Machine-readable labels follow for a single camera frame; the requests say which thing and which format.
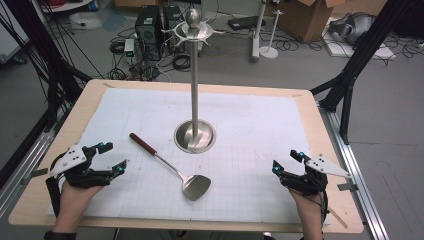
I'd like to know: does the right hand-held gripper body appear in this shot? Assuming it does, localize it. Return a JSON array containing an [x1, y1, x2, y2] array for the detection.
[[280, 154, 352, 197]]

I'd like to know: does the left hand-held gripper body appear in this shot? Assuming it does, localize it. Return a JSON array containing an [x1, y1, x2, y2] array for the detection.
[[48, 143, 115, 190]]

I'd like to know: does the person's right hand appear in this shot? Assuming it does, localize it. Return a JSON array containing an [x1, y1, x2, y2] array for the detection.
[[287, 187, 325, 221]]

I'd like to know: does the person's left hand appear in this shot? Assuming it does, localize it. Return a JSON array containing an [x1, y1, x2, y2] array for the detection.
[[57, 181, 105, 219]]

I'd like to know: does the white grid mat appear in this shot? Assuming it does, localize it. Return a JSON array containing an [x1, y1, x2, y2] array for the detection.
[[46, 87, 333, 225]]

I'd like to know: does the black sleeve cuff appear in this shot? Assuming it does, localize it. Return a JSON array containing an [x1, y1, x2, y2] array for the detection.
[[43, 229, 78, 240]]

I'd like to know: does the steel utensil stand with hooks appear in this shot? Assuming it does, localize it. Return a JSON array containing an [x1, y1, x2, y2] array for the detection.
[[161, 7, 226, 155]]

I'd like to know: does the small white box device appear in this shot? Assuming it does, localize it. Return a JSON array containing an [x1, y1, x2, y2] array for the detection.
[[123, 37, 136, 58]]

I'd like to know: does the small white hook stand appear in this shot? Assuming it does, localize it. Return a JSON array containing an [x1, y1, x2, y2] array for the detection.
[[258, 9, 286, 60]]

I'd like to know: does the white board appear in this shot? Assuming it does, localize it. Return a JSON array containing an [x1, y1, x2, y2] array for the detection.
[[321, 31, 398, 62]]

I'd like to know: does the black computer tower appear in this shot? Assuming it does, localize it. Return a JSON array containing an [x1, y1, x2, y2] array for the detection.
[[134, 4, 165, 62], [162, 4, 184, 54]]

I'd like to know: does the clear plastic bag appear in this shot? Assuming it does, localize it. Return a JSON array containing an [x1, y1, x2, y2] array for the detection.
[[68, 11, 103, 32]]

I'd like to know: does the white pole stand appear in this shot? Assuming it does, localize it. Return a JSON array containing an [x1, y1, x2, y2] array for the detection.
[[250, 0, 269, 64]]

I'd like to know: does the cardboard box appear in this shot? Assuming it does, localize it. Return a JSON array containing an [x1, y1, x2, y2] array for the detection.
[[276, 0, 344, 44]]

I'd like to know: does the grey bag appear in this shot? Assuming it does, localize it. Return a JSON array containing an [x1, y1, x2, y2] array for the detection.
[[328, 11, 376, 47]]

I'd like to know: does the flat black device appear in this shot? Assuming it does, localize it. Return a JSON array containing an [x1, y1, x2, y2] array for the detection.
[[227, 15, 267, 32]]

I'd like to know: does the round white table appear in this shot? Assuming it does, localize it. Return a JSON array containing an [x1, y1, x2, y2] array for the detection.
[[39, 0, 95, 14]]

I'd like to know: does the thin black cable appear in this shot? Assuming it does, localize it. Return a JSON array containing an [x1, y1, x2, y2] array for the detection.
[[311, 190, 330, 231]]

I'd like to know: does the grey metal bracket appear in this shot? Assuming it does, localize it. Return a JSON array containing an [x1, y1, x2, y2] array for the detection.
[[336, 181, 360, 193], [20, 167, 50, 186]]

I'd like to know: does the black strap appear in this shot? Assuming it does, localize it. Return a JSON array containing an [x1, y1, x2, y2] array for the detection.
[[45, 175, 62, 218]]

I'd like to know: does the aluminium rail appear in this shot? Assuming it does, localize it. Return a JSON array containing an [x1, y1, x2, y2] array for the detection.
[[0, 111, 66, 218], [318, 104, 390, 240]]

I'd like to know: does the steel spatula with red-brown handle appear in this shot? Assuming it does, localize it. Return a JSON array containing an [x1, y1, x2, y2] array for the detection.
[[128, 132, 213, 202]]

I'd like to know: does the tangle of black cables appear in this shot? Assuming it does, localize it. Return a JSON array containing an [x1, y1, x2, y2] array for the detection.
[[108, 28, 193, 82]]

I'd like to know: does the black metal frame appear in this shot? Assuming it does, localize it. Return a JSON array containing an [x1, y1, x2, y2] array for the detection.
[[0, 0, 94, 188], [309, 0, 414, 146]]

